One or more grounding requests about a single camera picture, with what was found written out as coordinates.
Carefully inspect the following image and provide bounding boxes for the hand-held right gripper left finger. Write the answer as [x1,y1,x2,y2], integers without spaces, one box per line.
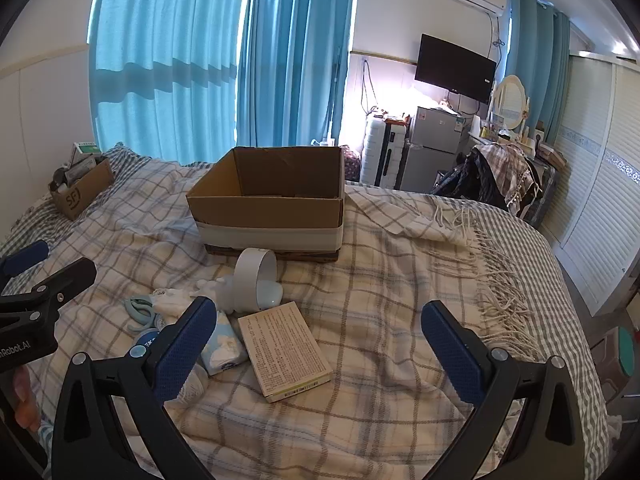
[51,296,218,480]

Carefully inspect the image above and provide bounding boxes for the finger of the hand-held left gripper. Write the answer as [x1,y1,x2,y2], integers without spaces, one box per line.
[0,257,98,314]
[0,240,51,282]

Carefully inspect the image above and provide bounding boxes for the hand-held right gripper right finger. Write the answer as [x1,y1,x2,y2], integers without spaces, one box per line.
[421,300,586,480]

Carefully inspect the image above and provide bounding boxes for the blue white tissue packet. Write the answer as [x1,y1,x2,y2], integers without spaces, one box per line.
[200,312,250,377]

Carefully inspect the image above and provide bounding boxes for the light blue scissors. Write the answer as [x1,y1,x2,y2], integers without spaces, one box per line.
[123,296,169,332]

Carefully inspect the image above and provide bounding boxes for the white figurine toy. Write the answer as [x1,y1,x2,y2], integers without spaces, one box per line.
[192,275,242,314]

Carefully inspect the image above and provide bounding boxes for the beige paper box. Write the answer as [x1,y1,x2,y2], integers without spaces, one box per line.
[237,301,334,404]

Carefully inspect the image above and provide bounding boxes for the white tape roll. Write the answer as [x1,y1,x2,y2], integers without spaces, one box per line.
[233,247,285,311]

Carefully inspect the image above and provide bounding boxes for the large cardboard box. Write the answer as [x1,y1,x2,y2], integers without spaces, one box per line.
[186,146,346,264]

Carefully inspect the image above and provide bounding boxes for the person's left hand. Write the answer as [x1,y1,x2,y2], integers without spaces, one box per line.
[9,364,45,432]

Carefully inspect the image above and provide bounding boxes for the small cardboard box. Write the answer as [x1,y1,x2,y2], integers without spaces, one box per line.
[48,157,116,221]

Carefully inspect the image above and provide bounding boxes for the green white packet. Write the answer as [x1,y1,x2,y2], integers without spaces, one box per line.
[71,141,103,167]

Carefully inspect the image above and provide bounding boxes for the grey gingham bed sheet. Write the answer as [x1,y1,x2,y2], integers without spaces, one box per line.
[0,142,617,480]

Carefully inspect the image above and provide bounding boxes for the dark jacket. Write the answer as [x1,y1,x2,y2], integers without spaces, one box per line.
[432,150,507,209]

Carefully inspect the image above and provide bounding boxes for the green round stool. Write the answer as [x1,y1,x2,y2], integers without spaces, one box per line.
[617,325,640,382]

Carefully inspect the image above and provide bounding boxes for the grey hard suitcase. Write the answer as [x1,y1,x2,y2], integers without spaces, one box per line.
[520,157,559,227]

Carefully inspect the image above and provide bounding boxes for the plaid shirt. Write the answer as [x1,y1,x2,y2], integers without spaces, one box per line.
[479,142,540,207]

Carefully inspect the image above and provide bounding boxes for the silver small fridge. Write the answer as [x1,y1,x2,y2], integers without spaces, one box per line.
[400,106,471,194]

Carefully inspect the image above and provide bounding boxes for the white hard suitcase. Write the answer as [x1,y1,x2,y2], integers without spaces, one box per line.
[359,115,412,189]

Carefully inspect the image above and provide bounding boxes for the dark floral bag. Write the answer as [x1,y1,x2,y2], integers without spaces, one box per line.
[342,145,362,184]

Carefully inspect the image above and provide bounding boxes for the white slatted wardrobe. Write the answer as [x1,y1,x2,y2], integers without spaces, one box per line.
[542,50,640,317]

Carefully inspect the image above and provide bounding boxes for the wide blue curtain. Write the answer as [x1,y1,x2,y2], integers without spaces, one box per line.
[88,0,242,162]

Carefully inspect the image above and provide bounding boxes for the oval white vanity mirror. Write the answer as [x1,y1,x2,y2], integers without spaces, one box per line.
[492,74,530,132]

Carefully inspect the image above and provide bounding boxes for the narrow blue curtain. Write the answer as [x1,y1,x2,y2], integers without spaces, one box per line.
[502,0,571,147]

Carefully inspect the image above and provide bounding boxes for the wall cable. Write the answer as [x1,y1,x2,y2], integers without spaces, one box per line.
[360,57,381,117]

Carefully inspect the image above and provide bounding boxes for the black wall television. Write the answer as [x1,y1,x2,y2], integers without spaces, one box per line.
[414,34,498,105]

